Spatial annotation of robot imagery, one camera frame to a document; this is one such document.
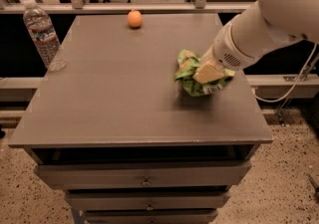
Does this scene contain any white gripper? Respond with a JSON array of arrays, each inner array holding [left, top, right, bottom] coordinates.
[[192, 23, 258, 84]]

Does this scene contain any clear plastic water bottle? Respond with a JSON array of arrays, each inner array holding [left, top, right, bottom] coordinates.
[[23, 0, 67, 72]]

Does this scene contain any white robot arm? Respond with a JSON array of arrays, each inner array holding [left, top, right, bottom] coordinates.
[[193, 0, 319, 84]]

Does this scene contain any green rice chip bag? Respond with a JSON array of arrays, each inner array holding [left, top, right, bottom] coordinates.
[[174, 50, 235, 97]]

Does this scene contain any grey drawer cabinet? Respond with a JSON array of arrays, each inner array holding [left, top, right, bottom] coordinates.
[[10, 14, 272, 224]]

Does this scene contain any white cable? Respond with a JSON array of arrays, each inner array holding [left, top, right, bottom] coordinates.
[[253, 42, 319, 105]]

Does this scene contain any orange fruit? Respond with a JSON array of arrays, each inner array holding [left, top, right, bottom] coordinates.
[[128, 10, 143, 28]]

